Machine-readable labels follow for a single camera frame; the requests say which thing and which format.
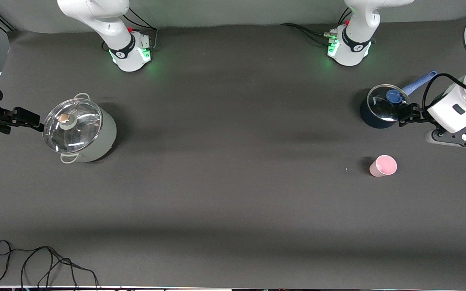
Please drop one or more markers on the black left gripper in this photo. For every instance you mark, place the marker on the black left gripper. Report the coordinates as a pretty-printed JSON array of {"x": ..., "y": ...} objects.
[{"x": 420, "y": 114}]

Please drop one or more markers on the pink cup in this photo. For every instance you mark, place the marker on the pink cup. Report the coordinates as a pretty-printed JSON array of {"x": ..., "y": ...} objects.
[{"x": 383, "y": 166}]

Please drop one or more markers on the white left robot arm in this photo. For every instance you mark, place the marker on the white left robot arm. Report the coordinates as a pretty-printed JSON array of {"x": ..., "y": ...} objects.
[{"x": 354, "y": 52}]

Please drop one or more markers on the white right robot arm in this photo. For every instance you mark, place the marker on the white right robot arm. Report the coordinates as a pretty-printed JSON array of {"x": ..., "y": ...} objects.
[{"x": 128, "y": 56}]

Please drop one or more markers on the glass lid with blue knob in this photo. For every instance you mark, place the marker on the glass lid with blue knob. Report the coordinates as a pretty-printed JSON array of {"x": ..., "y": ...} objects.
[{"x": 382, "y": 109}]

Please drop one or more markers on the dark blue saucepan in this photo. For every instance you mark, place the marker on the dark blue saucepan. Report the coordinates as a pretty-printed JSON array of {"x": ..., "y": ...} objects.
[{"x": 372, "y": 121}]

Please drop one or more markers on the glass stockpot lid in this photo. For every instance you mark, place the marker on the glass stockpot lid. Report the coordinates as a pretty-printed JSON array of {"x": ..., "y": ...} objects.
[{"x": 75, "y": 129}]

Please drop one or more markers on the grey-green stockpot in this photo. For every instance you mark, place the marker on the grey-green stockpot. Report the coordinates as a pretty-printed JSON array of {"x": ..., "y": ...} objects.
[{"x": 103, "y": 137}]

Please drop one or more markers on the dark grey table mat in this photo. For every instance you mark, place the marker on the dark grey table mat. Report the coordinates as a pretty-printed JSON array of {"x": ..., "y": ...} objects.
[{"x": 233, "y": 182}]

